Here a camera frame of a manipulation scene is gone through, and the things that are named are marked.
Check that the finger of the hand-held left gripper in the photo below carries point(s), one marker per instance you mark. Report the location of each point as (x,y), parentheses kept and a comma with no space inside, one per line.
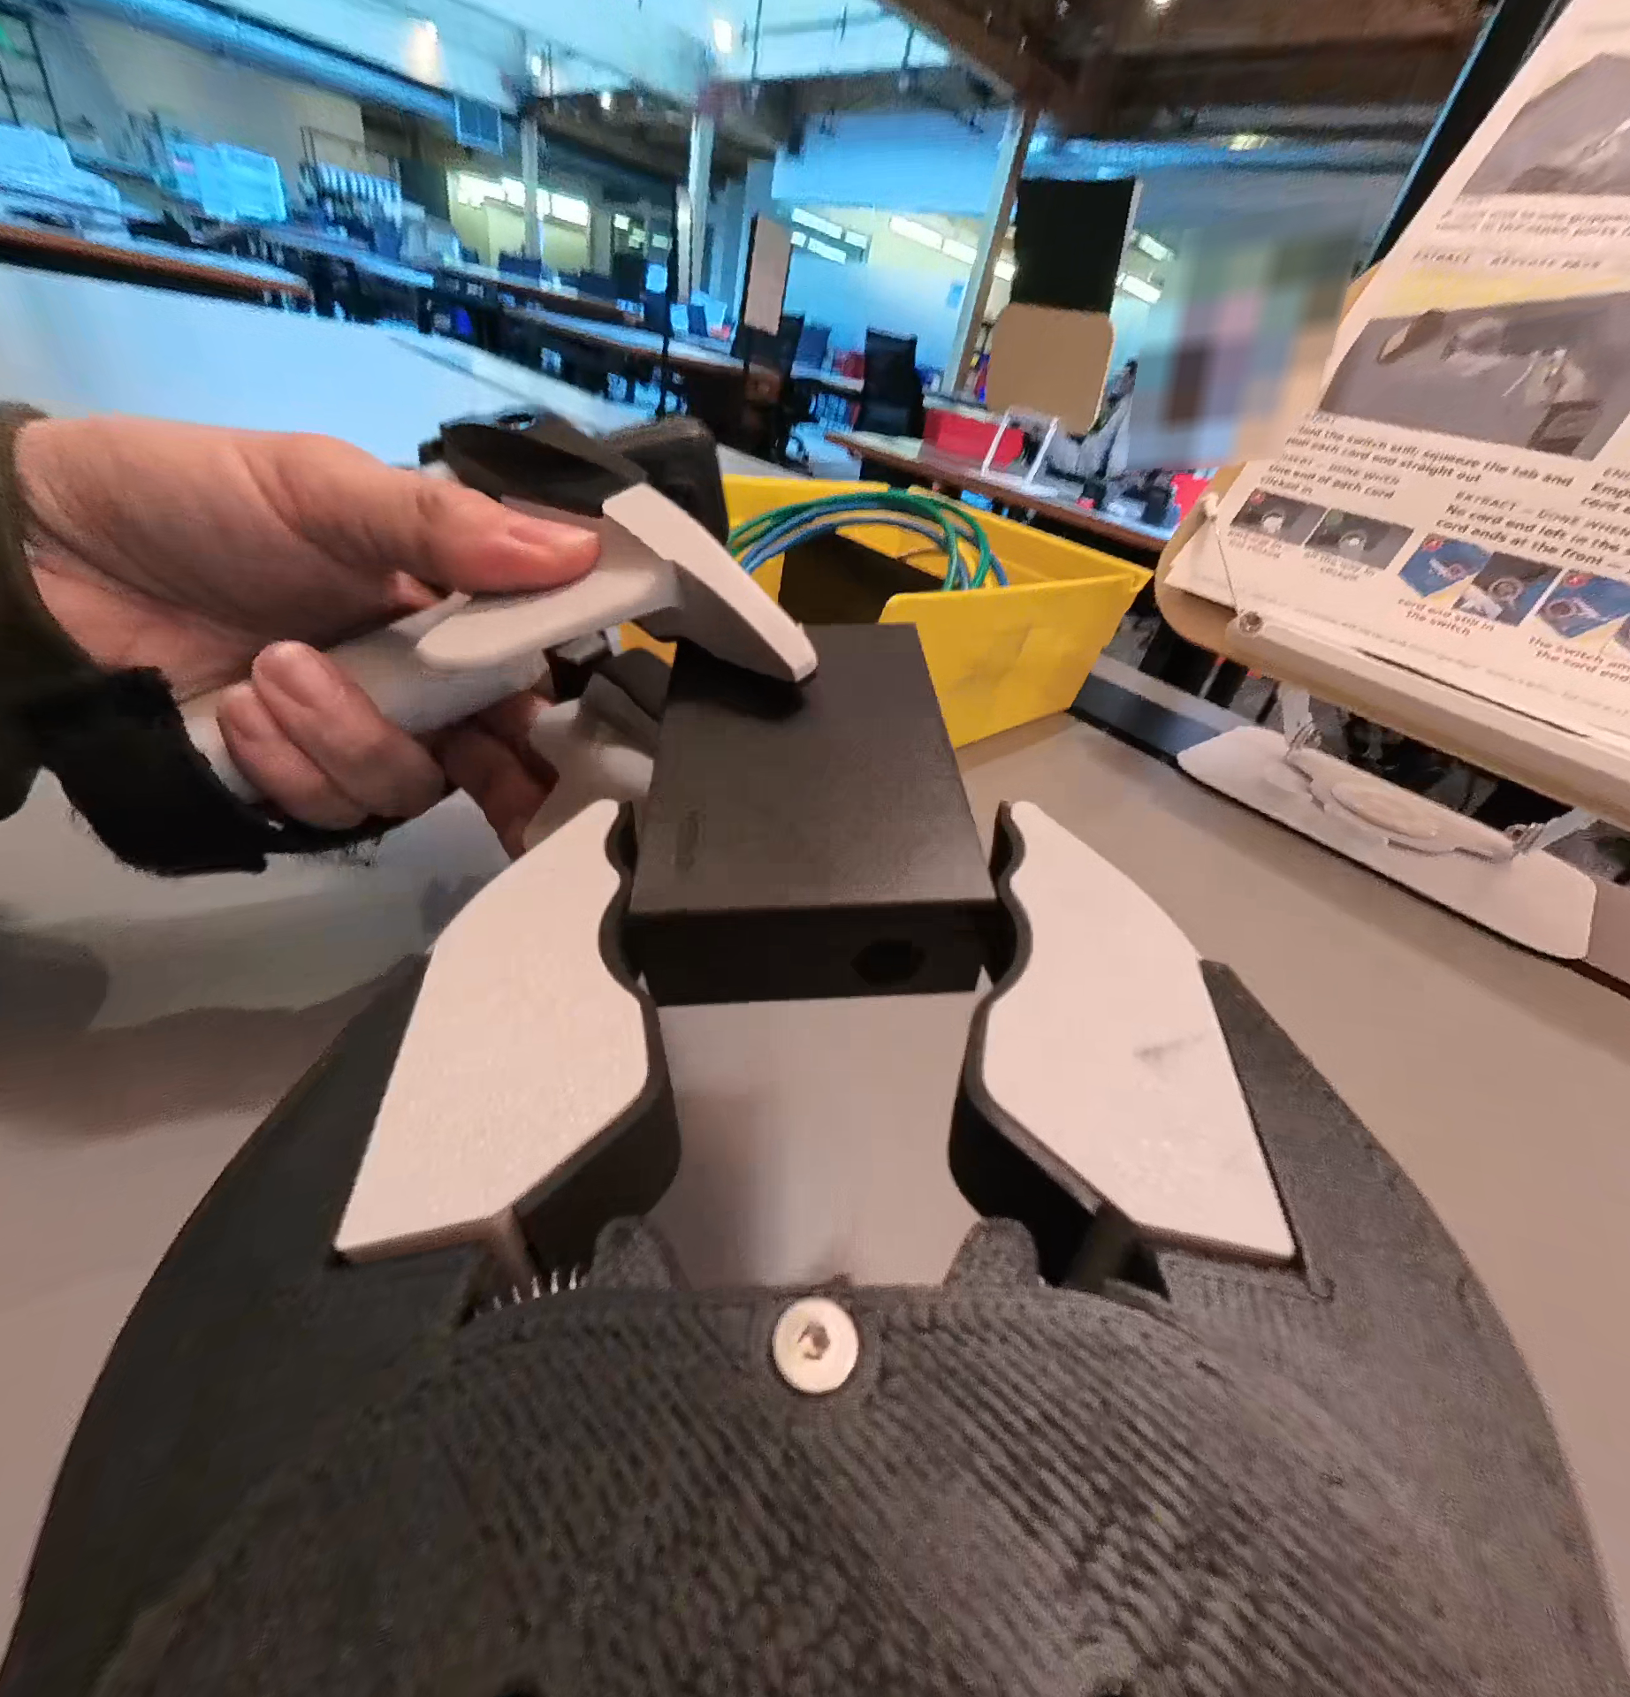
(708,583)
(590,776)

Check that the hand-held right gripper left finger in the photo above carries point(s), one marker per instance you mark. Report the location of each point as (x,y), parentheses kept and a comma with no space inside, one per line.
(510,1048)

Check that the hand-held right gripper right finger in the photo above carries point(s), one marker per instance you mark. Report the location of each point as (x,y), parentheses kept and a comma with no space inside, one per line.
(1120,1058)

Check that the black network switch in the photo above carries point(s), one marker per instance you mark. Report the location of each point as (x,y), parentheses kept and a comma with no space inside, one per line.
(817,821)

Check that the yellow plastic bin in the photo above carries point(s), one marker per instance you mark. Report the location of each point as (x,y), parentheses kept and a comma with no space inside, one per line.
(1015,649)

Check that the person's left hand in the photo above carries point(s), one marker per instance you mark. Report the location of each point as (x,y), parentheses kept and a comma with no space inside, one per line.
(206,531)

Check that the black bin divider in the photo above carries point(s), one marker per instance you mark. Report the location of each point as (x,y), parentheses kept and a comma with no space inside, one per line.
(854,577)

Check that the black office chair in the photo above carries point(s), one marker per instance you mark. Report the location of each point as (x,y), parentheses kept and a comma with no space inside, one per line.
(892,380)

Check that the wooden background table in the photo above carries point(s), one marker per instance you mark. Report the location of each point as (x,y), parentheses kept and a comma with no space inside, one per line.
(972,484)

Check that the wood-edged table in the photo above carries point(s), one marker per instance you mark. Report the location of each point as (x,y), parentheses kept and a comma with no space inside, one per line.
(299,360)

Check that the red crate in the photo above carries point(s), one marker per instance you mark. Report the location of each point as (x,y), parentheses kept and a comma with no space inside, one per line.
(952,431)

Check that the white pillar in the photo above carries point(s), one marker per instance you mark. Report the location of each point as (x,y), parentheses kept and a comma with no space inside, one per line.
(699,199)

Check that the brown cardboard panel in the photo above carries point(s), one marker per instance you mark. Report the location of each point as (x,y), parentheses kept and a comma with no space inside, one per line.
(1049,367)

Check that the instruction sheet on stand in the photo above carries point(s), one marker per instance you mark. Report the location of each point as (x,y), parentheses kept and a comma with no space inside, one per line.
(1543,910)

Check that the black hanging panel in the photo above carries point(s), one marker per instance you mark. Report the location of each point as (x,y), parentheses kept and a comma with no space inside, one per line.
(1074,244)

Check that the wooden post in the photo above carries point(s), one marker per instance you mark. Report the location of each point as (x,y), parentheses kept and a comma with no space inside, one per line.
(1008,199)

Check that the black post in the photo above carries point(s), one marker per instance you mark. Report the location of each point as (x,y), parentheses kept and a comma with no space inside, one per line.
(1451,119)

